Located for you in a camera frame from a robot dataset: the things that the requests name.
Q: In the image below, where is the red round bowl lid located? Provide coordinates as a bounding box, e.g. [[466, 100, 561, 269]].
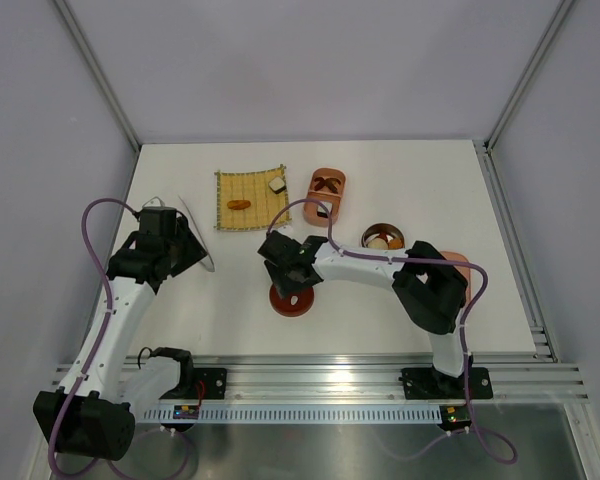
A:
[[269, 286, 315, 318]]

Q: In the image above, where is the round white rice ball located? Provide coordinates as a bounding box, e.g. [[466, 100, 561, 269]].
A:
[[367, 237, 388, 250]]

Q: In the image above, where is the pink lunch box lid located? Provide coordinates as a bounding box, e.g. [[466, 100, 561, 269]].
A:
[[441, 251, 472, 302]]

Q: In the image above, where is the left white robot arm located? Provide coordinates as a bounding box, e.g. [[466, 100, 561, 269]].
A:
[[33, 204, 208, 464]]

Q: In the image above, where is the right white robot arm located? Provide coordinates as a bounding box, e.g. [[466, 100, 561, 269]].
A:
[[258, 231, 470, 399]]

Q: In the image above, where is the pink oval lunch box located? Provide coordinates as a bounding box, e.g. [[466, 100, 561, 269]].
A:
[[303, 167, 346, 227]]

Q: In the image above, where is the orange carrot piece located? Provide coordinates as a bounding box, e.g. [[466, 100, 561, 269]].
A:
[[227, 200, 251, 211]]

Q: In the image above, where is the white brown sushi cube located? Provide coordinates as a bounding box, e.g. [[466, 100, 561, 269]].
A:
[[268, 176, 287, 194]]

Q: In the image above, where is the yellow bamboo mat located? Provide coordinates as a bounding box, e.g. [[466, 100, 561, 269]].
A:
[[215, 164, 291, 232]]

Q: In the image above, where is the round metal bowl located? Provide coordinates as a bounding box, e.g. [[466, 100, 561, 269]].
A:
[[360, 223, 406, 248]]

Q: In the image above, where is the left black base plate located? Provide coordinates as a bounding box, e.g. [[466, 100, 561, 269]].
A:
[[160, 368, 228, 401]]

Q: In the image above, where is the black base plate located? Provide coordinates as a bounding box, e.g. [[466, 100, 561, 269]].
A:
[[160, 368, 228, 401], [399, 366, 494, 400]]

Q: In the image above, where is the white slotted cable duct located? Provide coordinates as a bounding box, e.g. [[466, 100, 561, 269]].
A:
[[137, 404, 442, 425]]

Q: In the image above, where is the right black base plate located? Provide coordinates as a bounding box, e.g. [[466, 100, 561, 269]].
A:
[[399, 366, 494, 400]]

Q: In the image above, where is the left aluminium frame post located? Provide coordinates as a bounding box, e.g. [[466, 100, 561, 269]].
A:
[[50, 0, 142, 155]]

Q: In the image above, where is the aluminium frame post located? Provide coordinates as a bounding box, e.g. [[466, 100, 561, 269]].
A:
[[484, 0, 578, 154], [50, 0, 142, 155]]

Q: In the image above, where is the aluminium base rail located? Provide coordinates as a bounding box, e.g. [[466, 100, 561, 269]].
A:
[[54, 353, 591, 407]]

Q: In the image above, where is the right aluminium frame post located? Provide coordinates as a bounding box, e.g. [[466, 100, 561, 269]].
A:
[[484, 0, 578, 154]]

